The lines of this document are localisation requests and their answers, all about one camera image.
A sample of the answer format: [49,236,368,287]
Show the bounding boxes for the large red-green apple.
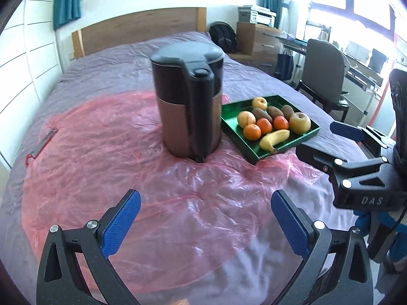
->
[289,112,311,135]

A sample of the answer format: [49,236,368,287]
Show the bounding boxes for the orange mandarin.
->
[273,116,290,130]
[243,124,262,141]

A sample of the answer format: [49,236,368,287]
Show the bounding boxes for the yellow banana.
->
[259,129,290,154]

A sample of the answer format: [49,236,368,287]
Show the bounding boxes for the large brown kiwi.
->
[252,108,272,123]

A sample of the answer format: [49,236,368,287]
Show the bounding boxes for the small yellow apple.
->
[252,96,268,110]

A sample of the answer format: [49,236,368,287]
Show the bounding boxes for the round yellow scarred fruit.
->
[237,111,257,128]

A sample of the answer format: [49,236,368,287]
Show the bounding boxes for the green tray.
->
[222,99,320,165]

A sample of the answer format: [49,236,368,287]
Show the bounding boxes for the steel black electric kettle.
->
[150,41,224,163]

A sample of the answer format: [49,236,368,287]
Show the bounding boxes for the white desk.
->
[280,38,382,126]

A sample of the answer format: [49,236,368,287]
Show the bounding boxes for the grey office chair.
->
[296,39,349,122]

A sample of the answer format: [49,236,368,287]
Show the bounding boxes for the grey purple bedspread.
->
[1,32,355,304]

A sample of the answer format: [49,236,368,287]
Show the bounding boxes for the navy tote bag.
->
[274,48,294,81]

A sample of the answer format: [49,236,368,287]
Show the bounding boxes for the wooden drawer cabinet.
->
[228,22,283,76]

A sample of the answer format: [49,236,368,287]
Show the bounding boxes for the pink plastic sheet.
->
[21,91,321,294]

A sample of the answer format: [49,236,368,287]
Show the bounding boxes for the black backpack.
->
[209,21,237,54]

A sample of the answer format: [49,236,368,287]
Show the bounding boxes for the white printer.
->
[238,5,277,28]

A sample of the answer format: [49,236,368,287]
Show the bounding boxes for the white wardrobe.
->
[1,0,61,169]

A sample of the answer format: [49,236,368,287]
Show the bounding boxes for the teal curtain left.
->
[52,0,81,30]

